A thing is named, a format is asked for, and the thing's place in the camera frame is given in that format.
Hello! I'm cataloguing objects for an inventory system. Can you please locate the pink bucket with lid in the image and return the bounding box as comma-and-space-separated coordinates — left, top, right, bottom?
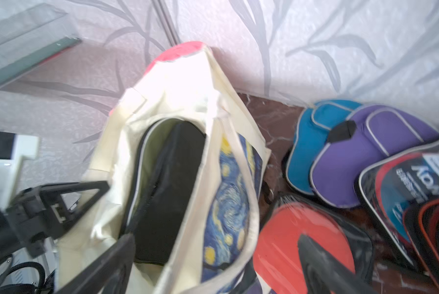
109, 42, 213, 121

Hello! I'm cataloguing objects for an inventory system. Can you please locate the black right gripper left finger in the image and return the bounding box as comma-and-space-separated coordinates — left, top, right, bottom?
57, 234, 136, 294

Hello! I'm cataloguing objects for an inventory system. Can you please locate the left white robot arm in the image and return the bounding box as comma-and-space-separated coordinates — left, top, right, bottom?
0, 181, 110, 294

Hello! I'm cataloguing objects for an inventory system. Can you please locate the green paddle case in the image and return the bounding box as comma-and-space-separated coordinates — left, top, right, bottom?
120, 118, 184, 236

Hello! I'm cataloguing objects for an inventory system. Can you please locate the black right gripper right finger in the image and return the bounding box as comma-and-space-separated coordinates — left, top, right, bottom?
297, 235, 374, 294

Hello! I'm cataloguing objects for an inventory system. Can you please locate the aluminium cage frame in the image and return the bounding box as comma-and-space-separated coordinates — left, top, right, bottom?
151, 0, 181, 47

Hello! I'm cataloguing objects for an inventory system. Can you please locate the clear plastic wall tray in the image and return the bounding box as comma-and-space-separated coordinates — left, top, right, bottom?
0, 3, 82, 88

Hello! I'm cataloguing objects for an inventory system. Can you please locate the clear case red paddle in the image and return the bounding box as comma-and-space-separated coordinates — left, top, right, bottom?
237, 192, 374, 294

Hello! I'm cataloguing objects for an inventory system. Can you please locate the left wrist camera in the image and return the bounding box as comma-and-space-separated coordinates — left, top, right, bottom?
0, 132, 40, 208

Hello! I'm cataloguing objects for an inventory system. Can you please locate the blue paddle case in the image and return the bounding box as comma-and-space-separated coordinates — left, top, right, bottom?
282, 99, 361, 197

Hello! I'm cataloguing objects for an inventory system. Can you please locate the black zipper paddle case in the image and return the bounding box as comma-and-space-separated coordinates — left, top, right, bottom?
126, 120, 206, 265

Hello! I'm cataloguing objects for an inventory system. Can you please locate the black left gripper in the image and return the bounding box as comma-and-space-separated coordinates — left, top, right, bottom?
0, 181, 110, 261

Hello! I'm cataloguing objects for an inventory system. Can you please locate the red trimmed paddle case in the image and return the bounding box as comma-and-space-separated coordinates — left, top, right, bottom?
403, 198, 439, 289

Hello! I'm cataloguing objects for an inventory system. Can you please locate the clear paddle case teal paddle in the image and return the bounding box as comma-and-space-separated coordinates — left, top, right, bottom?
354, 130, 439, 274

